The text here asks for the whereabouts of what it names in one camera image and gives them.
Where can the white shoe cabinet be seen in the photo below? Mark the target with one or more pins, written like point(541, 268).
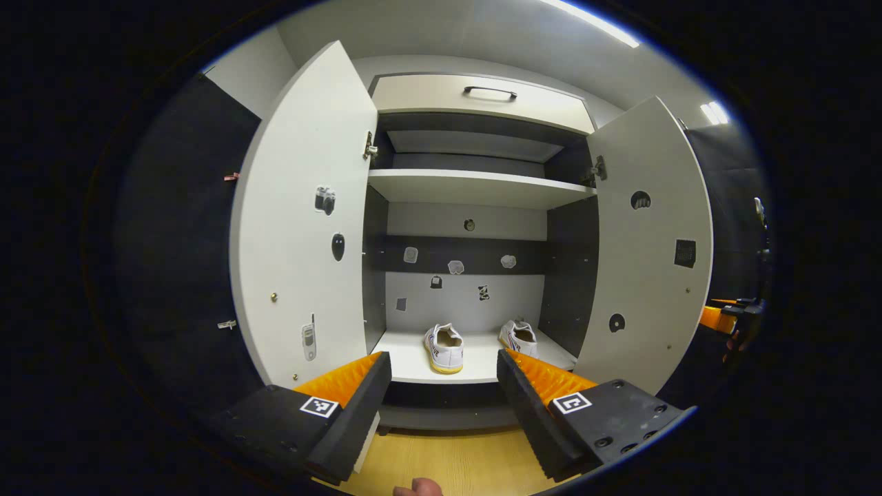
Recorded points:
point(468, 186)

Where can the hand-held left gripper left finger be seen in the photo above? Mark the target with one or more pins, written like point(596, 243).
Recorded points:
point(351, 420)

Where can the white cabinet shelf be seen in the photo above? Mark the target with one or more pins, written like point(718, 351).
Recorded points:
point(479, 362)
point(475, 187)

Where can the white canvas shoe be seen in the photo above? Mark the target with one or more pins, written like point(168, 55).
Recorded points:
point(520, 339)
point(446, 351)

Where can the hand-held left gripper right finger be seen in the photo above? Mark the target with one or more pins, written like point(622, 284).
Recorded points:
point(534, 420)

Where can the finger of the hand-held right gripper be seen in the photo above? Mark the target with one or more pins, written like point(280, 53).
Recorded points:
point(715, 320)
point(734, 302)

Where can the white cabinet drawer front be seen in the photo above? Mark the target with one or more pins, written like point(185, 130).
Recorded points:
point(427, 96)

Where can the long ceiling light strip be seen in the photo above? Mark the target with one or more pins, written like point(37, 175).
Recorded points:
point(592, 22)

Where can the white cabinet door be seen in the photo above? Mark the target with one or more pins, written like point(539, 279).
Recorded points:
point(296, 255)
point(654, 275)

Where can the small ceiling light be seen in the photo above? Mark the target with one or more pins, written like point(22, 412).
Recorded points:
point(714, 112)

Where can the metal door hinge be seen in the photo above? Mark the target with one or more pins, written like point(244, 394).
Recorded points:
point(370, 147)
point(598, 169)

